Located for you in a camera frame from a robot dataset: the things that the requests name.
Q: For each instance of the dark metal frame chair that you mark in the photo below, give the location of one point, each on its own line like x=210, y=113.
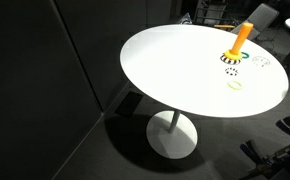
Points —
x=211, y=11

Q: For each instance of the white table pedestal base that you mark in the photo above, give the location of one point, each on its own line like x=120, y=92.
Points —
x=171, y=140

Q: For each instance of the yellow orange bar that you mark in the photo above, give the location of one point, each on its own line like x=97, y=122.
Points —
x=224, y=26

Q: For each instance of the orange peg stand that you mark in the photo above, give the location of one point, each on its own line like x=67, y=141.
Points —
x=241, y=38

